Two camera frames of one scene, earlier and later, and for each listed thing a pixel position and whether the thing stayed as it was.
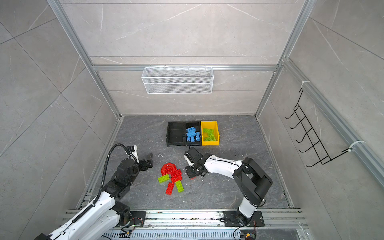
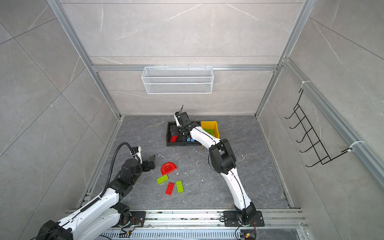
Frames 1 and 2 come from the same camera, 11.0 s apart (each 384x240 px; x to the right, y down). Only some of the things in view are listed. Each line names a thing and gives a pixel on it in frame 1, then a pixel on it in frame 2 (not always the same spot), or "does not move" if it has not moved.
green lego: (209, 131) does not move
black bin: (176, 134) does not move
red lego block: (176, 176) -> (174, 138)
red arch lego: (167, 168) does not move
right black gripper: (189, 173) -> (172, 129)
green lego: (179, 186) does not move
